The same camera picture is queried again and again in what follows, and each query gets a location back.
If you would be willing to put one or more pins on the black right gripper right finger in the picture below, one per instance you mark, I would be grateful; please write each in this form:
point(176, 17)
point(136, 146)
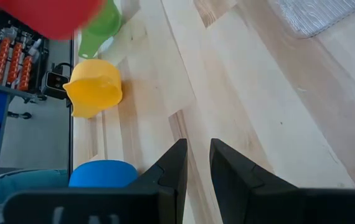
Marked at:
point(243, 189)

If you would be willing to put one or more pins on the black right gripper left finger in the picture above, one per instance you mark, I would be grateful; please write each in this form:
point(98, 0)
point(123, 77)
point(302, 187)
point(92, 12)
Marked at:
point(165, 189)

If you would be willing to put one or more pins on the blue measuring cup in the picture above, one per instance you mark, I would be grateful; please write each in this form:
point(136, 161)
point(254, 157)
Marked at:
point(102, 174)

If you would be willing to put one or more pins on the green measuring cup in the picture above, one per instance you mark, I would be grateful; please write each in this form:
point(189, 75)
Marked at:
point(102, 26)

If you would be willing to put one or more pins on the red measuring cup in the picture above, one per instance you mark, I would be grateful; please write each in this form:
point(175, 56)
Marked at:
point(50, 17)

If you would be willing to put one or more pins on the person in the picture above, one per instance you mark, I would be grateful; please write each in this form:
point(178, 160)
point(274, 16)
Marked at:
point(28, 183)

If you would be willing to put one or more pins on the black caster foot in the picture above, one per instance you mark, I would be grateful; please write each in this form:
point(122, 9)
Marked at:
point(25, 115)

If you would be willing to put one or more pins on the clear plastic bin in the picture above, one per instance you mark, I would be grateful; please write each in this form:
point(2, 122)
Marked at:
point(314, 15)

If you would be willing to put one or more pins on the rack of orange parts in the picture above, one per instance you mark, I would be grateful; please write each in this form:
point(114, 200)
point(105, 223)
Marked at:
point(12, 62)

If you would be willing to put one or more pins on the black aluminium table frame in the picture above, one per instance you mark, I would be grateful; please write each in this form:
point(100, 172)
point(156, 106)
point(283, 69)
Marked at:
point(71, 124)

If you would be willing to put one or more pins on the black box camera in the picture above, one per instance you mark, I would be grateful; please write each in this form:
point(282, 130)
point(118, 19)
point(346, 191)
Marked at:
point(54, 83)

